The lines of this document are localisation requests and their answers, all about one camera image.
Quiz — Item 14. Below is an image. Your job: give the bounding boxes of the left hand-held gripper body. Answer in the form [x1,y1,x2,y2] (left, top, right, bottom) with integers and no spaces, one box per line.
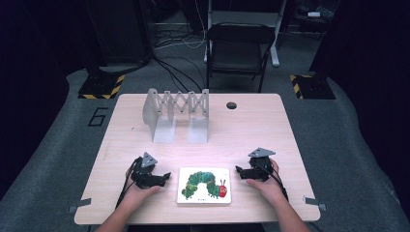
[130,152,167,189]

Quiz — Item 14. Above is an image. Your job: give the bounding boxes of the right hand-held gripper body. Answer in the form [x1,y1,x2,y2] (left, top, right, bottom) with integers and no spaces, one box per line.
[247,147,277,182]

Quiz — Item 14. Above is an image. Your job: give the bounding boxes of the caterpillar picture book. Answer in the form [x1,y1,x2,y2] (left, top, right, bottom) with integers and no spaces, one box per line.
[176,166,232,206]

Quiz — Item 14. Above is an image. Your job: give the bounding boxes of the grey expanding metal book rack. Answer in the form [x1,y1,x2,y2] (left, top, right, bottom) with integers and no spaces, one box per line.
[142,88,210,144]

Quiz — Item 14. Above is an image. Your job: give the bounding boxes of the person's left hand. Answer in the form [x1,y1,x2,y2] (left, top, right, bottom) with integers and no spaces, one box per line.
[123,173,162,203]

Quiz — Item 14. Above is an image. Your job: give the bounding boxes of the person's right hand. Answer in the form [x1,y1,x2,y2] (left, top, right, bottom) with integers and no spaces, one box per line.
[246,159,286,203]

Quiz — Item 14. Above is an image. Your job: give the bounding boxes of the black yellow striped stand base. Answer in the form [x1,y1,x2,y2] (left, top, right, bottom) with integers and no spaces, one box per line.
[289,73,337,101]
[77,73,126,101]

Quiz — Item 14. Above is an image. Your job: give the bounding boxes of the black folding chair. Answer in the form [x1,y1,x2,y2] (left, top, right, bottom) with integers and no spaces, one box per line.
[205,22,277,94]

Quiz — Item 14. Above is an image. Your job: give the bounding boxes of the black stand column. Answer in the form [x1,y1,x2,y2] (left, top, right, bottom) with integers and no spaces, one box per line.
[81,0,153,75]

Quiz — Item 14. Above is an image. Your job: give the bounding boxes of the right hand-held gripper black cable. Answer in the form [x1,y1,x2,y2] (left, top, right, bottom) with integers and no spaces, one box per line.
[254,162,290,201]

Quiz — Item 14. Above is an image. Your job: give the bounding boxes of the hand-held gripper black cable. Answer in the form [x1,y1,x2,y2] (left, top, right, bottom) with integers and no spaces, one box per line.
[254,162,290,201]
[115,157,143,209]

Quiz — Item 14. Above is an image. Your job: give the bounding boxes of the left hand-held gripper black cable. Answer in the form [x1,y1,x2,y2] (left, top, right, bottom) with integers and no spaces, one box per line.
[115,157,143,209]

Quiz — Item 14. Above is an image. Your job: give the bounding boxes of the grey metal table bracket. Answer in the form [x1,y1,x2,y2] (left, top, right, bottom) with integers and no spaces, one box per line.
[67,197,93,214]
[303,195,328,212]

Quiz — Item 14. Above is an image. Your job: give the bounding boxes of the black floor cables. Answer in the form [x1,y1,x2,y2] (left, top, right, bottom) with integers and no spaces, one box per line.
[150,28,207,94]

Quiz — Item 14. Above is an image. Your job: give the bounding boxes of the white floor cable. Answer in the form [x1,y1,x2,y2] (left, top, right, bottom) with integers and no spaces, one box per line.
[154,0,208,50]

